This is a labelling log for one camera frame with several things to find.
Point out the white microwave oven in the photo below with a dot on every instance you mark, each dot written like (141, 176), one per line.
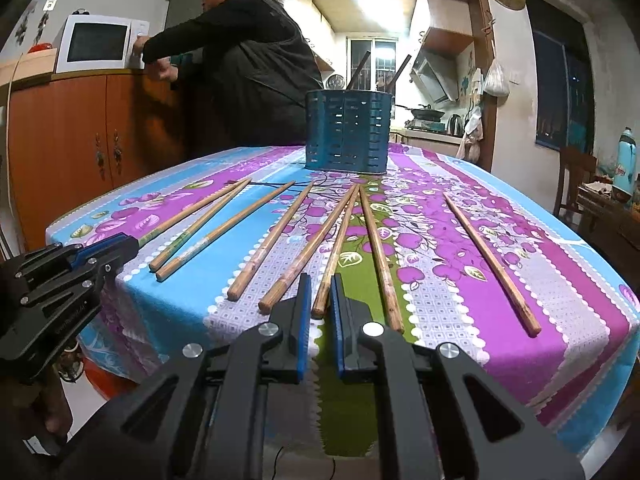
(132, 45)

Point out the blue thermos flask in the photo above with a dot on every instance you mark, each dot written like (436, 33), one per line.
(626, 160)

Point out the hanging kitchen cloths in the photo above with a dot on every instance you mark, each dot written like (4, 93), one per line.
(472, 135)

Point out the round wall strainer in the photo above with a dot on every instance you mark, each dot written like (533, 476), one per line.
(335, 81)

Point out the wooden chair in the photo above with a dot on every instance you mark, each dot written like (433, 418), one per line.
(575, 160)

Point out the red round container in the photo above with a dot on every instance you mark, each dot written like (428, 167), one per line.
(40, 48)

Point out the blue perforated chopstick holder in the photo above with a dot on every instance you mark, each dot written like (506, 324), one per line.
(350, 130)

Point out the wooden chopstick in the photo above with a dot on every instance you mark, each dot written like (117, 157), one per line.
(200, 225)
(307, 250)
(359, 71)
(200, 207)
(336, 252)
(225, 232)
(380, 260)
(270, 242)
(401, 72)
(490, 262)

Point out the floral purple blue tablecloth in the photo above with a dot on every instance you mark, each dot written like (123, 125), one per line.
(165, 305)

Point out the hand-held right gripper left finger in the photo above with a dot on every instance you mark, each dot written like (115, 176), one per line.
(303, 330)

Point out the gas stove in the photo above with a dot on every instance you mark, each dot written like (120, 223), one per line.
(425, 125)

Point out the wooden door frame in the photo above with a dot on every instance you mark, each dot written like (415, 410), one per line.
(482, 35)

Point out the steel range hood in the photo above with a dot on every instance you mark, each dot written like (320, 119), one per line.
(435, 77)

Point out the barred kitchen window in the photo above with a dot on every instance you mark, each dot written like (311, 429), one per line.
(385, 67)

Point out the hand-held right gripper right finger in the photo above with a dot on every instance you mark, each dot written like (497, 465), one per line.
(339, 330)

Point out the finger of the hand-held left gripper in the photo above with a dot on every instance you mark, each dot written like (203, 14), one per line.
(100, 255)
(47, 260)

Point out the red plastic stool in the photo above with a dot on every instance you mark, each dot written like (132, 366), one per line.
(105, 380)

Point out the hanging white plastic bag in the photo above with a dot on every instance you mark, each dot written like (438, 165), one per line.
(496, 82)

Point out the dark room window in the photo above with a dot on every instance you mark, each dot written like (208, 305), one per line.
(555, 85)

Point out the orange wooden cabinet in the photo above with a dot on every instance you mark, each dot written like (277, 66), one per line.
(60, 150)

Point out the wooden dining table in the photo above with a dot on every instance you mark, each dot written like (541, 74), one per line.
(610, 220)

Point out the person's left hand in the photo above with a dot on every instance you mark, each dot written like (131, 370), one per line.
(50, 410)

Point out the black wok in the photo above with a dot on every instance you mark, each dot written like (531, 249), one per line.
(427, 111)

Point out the beige kitchen base cabinets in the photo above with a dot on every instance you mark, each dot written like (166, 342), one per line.
(425, 142)

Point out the kitchen wall cabinet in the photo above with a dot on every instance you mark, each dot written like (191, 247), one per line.
(450, 35)

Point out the steel kettle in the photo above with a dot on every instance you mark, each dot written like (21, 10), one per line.
(455, 125)

